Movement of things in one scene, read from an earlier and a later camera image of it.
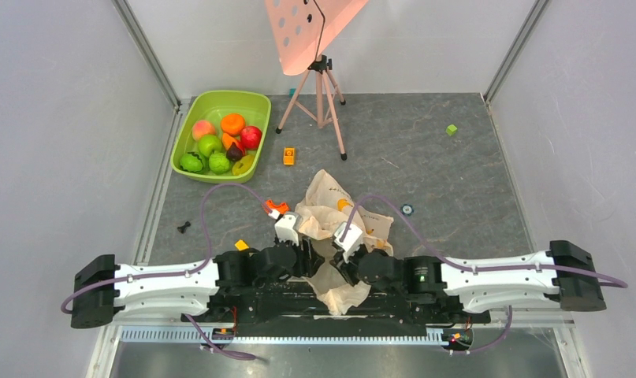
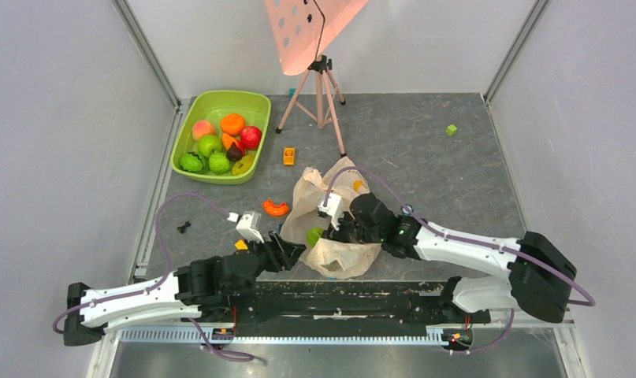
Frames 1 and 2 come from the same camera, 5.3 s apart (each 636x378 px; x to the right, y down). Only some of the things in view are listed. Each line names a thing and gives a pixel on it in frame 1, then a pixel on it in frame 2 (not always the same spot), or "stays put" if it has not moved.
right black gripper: [340, 258] to [341, 229]
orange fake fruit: [232, 124] stays put
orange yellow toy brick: [289, 156] stays put
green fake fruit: [191, 162] stays put
